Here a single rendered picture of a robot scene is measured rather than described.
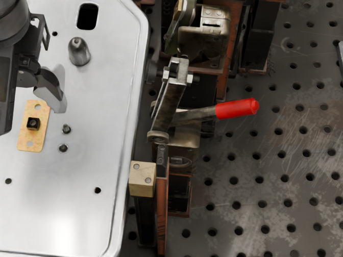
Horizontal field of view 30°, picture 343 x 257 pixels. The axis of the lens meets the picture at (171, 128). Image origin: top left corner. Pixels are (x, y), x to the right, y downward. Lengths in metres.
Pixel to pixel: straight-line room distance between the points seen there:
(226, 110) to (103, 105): 0.23
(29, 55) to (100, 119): 0.20
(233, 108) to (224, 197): 0.44
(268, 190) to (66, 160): 0.46
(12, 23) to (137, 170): 0.27
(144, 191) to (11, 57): 0.26
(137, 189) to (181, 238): 0.35
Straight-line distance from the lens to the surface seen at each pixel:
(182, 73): 0.76
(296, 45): 1.41
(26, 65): 0.80
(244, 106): 0.82
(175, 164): 0.97
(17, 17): 0.73
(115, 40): 1.04
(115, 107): 0.98
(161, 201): 0.85
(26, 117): 0.99
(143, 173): 0.87
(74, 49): 0.98
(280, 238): 1.24
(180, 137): 0.90
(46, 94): 0.86
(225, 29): 0.97
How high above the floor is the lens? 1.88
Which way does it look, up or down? 66 degrees down
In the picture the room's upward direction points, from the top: 2 degrees clockwise
